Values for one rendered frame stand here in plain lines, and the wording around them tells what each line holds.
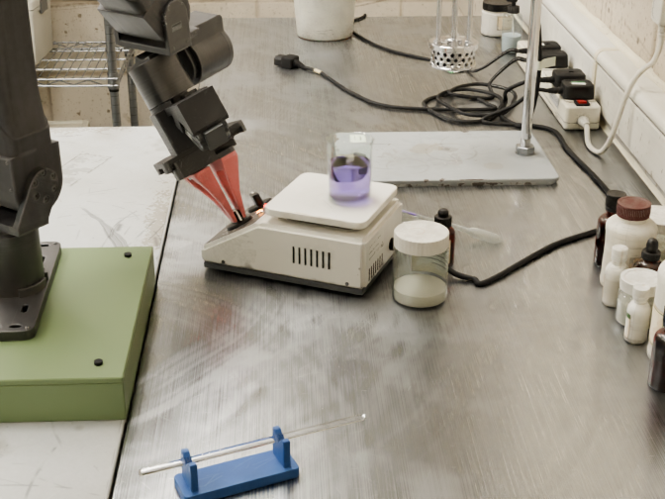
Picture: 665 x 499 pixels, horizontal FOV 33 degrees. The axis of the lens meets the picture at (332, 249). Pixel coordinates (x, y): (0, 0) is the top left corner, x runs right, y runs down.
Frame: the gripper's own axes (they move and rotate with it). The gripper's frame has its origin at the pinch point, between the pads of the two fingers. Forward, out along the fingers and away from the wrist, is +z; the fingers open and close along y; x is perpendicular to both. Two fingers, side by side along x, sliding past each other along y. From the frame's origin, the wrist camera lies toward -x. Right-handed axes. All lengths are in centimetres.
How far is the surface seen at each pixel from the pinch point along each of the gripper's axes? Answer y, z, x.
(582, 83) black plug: 64, 14, 29
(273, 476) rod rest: -15.7, 15.4, -36.7
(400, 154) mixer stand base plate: 30.2, 8.1, 24.7
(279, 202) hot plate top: 3.9, 0.8, -4.8
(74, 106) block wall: 23, -22, 249
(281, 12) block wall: 90, -17, 219
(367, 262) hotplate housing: 7.7, 10.4, -11.1
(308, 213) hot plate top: 5.2, 2.8, -8.5
